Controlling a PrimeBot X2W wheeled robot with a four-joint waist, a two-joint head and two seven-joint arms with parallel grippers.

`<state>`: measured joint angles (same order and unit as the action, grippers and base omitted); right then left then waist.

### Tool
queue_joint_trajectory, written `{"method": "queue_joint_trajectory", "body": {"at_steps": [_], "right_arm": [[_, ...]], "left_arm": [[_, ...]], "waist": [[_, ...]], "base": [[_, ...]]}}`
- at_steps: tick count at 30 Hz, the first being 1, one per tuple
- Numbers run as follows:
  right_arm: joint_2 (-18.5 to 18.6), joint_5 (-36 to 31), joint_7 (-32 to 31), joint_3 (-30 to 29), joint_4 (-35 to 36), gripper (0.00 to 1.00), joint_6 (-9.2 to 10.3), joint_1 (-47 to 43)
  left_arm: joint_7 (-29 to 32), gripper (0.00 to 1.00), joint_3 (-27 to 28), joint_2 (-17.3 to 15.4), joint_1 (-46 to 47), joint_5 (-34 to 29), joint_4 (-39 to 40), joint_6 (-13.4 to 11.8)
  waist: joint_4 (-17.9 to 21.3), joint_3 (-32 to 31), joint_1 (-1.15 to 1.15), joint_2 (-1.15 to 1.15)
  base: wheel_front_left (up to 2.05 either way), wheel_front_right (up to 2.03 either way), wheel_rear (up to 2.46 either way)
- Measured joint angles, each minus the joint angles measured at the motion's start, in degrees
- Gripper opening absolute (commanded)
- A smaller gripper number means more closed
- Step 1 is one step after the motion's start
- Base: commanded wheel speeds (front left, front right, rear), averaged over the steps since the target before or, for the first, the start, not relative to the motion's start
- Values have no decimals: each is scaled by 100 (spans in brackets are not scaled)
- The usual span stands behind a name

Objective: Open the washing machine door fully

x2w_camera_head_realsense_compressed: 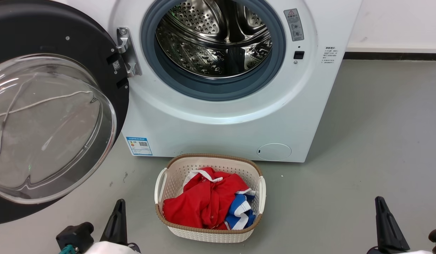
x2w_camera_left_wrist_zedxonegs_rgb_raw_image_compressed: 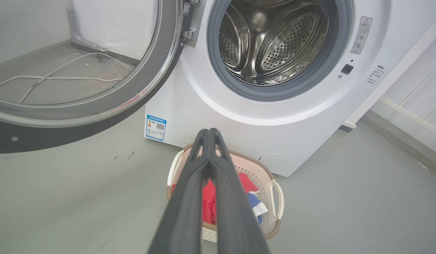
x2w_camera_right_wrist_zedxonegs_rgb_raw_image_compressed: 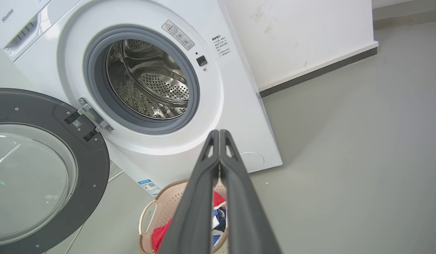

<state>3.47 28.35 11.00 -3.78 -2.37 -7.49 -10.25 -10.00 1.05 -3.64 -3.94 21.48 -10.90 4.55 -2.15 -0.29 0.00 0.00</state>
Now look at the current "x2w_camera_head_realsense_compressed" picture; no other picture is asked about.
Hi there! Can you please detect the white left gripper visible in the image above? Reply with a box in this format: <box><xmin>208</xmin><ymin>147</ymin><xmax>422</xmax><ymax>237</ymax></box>
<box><xmin>83</xmin><ymin>199</ymin><xmax>141</xmax><ymax>254</ymax></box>

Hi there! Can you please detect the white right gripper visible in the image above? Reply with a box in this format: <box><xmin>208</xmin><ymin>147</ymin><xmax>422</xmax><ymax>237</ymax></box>
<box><xmin>367</xmin><ymin>196</ymin><xmax>434</xmax><ymax>254</ymax></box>

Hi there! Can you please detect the washer door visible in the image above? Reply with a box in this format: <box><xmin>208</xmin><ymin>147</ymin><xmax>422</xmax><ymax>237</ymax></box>
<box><xmin>0</xmin><ymin>0</ymin><xmax>130</xmax><ymax>225</ymax></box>

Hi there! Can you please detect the white front-load washing machine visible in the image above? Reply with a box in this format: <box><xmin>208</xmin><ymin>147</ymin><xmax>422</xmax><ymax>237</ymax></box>
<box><xmin>63</xmin><ymin>0</ymin><xmax>363</xmax><ymax>163</ymax></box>

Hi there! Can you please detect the metal door hinge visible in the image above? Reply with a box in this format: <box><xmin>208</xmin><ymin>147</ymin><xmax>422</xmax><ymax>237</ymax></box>
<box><xmin>116</xmin><ymin>27</ymin><xmax>142</xmax><ymax>77</ymax></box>

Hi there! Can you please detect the blue energy label sticker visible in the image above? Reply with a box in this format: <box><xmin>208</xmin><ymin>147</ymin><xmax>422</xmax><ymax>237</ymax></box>
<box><xmin>126</xmin><ymin>137</ymin><xmax>153</xmax><ymax>156</ymax></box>

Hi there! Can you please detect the cream perforated laundry basket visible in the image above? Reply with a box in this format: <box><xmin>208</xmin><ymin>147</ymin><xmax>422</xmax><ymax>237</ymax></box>
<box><xmin>154</xmin><ymin>153</ymin><xmax>266</xmax><ymax>243</ymax></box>

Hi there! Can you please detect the red garment with white collar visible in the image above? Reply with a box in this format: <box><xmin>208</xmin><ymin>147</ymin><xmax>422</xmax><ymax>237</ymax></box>
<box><xmin>163</xmin><ymin>167</ymin><xmax>252</xmax><ymax>230</ymax></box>

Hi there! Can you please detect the blue and white garment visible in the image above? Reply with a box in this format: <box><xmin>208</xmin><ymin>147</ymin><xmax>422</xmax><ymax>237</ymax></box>
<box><xmin>224</xmin><ymin>190</ymin><xmax>256</xmax><ymax>230</ymax></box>

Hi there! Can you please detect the round white filter cover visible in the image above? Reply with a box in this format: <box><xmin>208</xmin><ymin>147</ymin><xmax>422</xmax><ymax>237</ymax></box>
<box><xmin>257</xmin><ymin>143</ymin><xmax>292</xmax><ymax>161</ymax></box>

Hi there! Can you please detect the perforated steel washer drum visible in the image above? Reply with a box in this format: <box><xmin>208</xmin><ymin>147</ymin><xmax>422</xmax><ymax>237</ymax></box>
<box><xmin>155</xmin><ymin>0</ymin><xmax>273</xmax><ymax>80</ymax></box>

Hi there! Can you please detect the grey warning sticker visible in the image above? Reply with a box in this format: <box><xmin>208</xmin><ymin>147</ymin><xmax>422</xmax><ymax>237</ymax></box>
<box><xmin>284</xmin><ymin>8</ymin><xmax>304</xmax><ymax>42</ymax></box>

